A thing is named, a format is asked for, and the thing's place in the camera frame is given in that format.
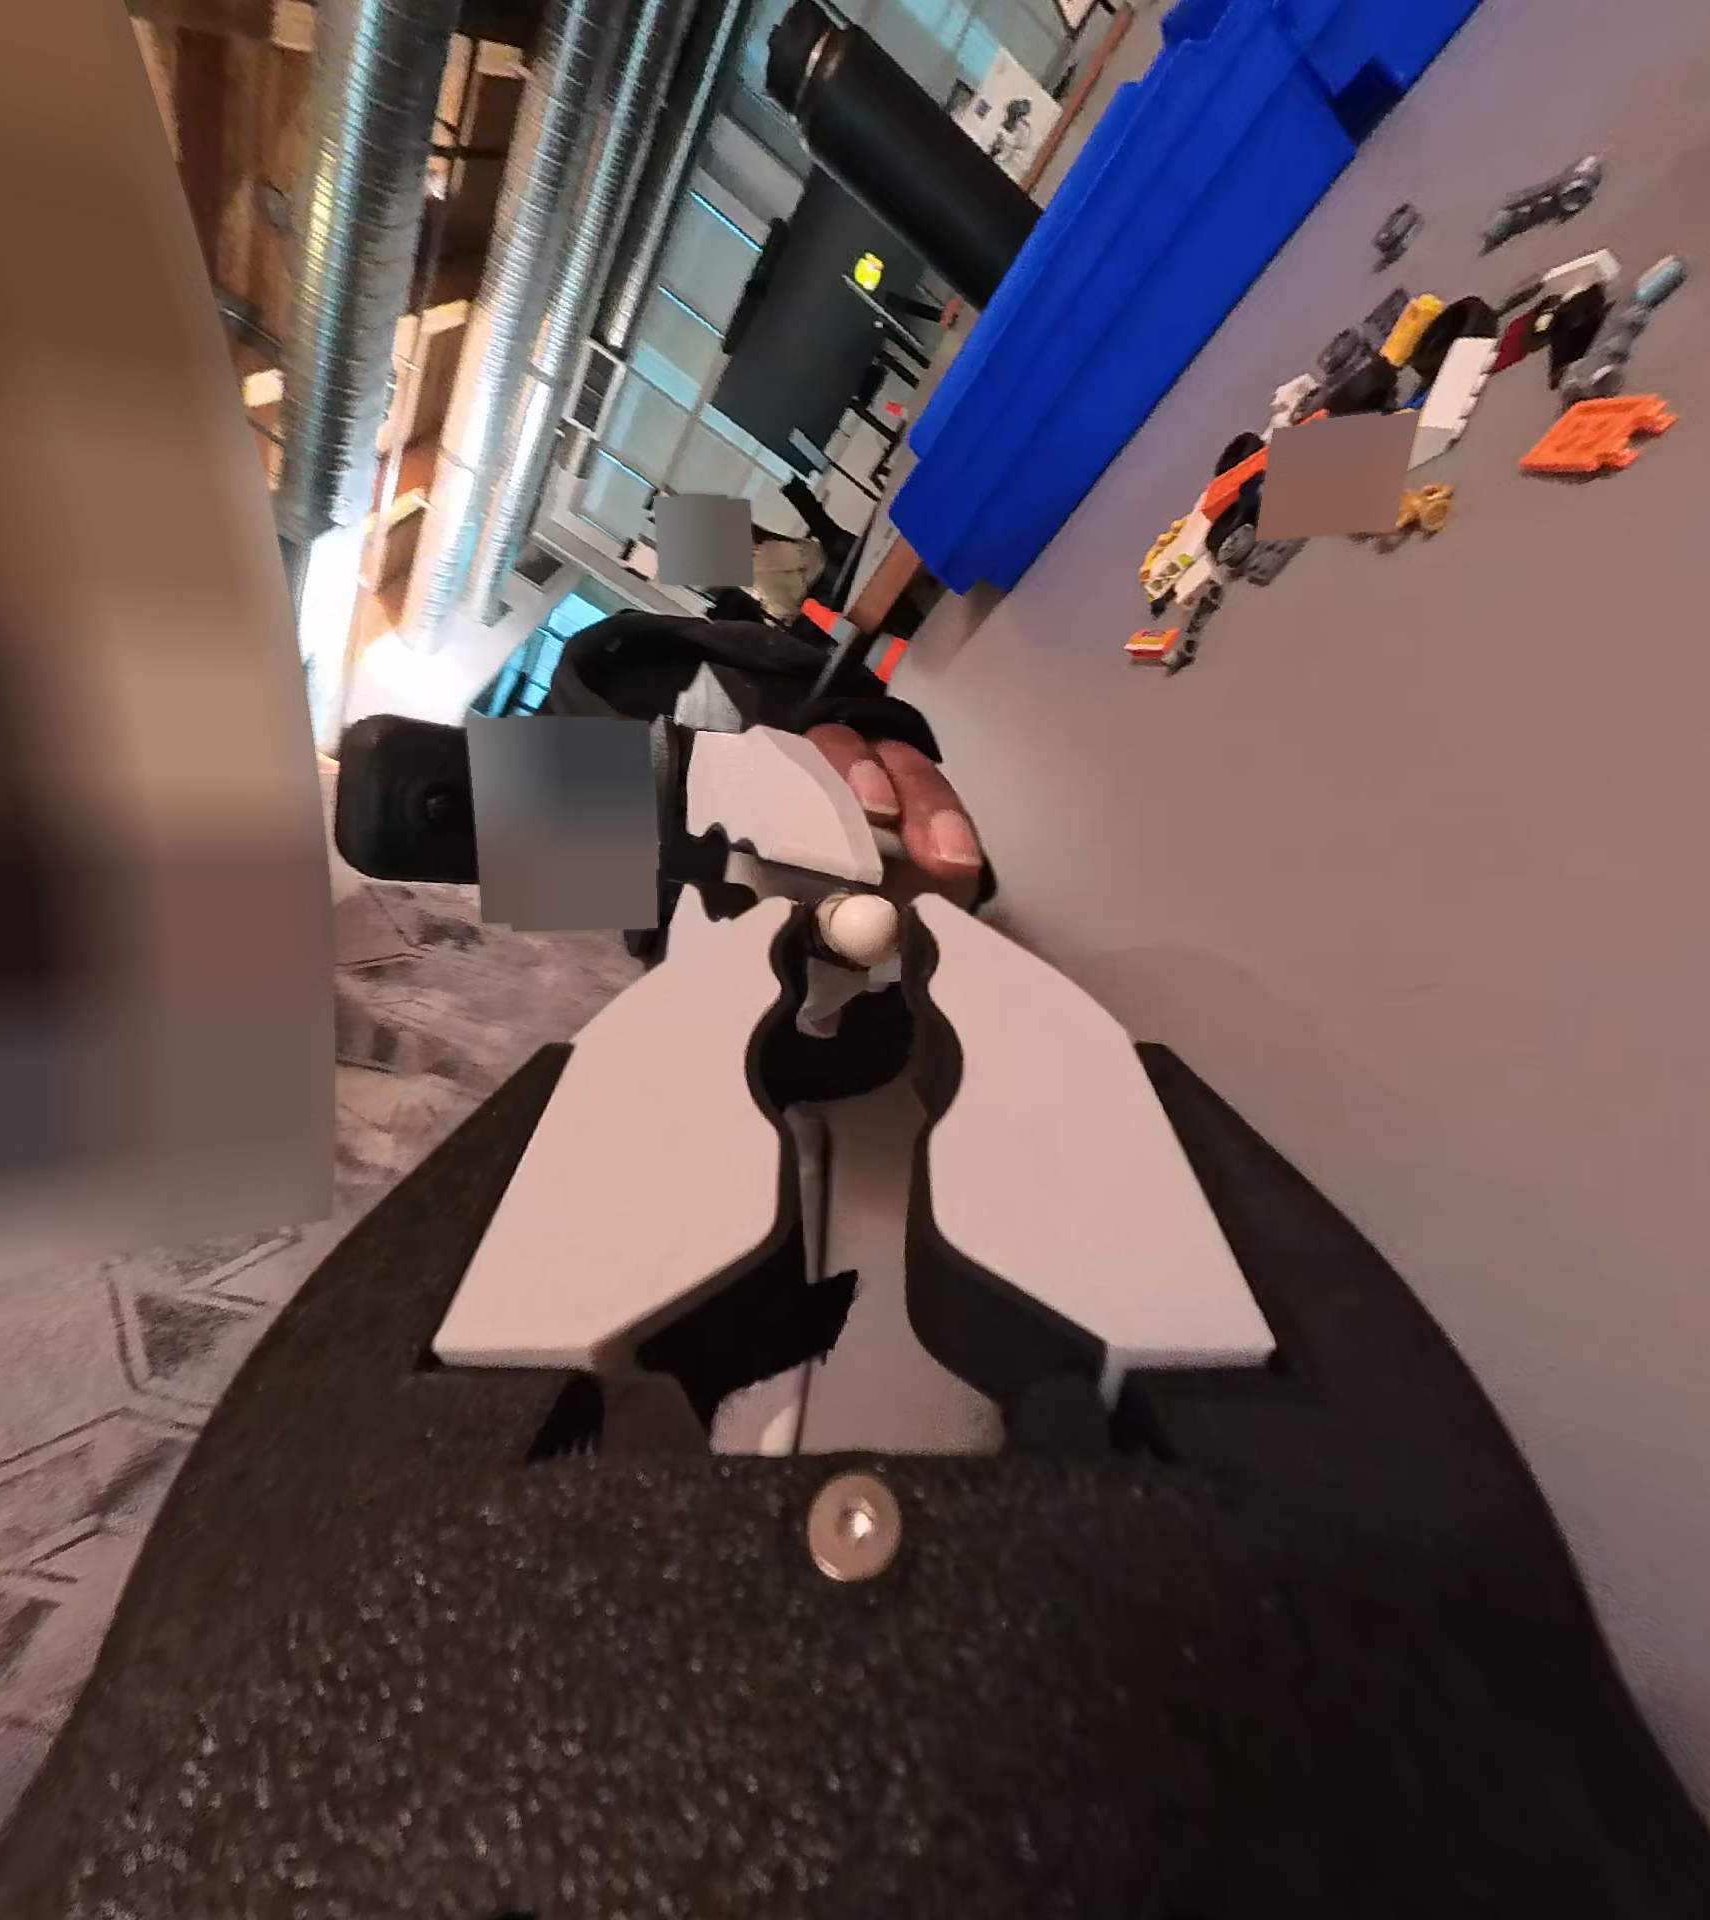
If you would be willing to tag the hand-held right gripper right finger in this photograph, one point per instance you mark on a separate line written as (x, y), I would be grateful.
(1096, 1202)

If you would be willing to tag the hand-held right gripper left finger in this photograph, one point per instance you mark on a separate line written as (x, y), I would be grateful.
(613, 1202)

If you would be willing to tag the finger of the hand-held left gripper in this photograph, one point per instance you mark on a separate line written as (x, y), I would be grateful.
(779, 807)

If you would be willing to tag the small white round lego piece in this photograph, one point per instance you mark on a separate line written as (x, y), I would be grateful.
(856, 928)

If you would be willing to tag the pile of lego pieces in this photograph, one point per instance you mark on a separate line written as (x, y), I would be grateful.
(1397, 360)

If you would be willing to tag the person's left hand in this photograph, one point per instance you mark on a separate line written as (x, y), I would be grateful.
(907, 807)

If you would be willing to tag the black monitor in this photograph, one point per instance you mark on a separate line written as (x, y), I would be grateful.
(825, 316)

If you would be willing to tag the light mottled cloth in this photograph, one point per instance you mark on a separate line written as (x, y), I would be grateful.
(105, 1410)

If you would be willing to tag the blue plastic bin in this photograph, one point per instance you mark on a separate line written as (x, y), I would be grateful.
(1096, 333)

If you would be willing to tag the black water bottle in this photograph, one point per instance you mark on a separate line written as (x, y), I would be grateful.
(899, 135)

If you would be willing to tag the silver ceiling duct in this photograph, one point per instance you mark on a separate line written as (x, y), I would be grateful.
(406, 240)

